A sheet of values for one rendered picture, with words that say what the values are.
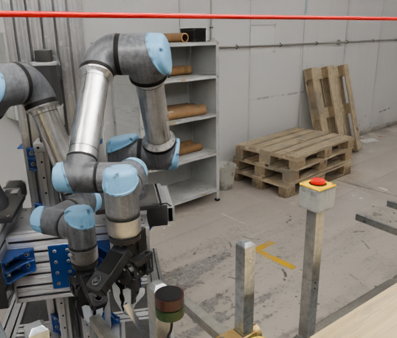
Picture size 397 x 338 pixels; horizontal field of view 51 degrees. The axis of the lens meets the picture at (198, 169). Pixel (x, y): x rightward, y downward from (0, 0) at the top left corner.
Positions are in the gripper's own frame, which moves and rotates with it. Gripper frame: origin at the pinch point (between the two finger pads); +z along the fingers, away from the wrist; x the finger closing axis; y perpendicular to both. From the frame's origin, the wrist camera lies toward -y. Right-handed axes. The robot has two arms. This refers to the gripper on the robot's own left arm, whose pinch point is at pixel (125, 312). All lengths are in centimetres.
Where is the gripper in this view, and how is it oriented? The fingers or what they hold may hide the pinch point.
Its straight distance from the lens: 105.7
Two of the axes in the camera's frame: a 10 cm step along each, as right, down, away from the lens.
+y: 5.6, -2.8, 7.8
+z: 0.2, 9.5, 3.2
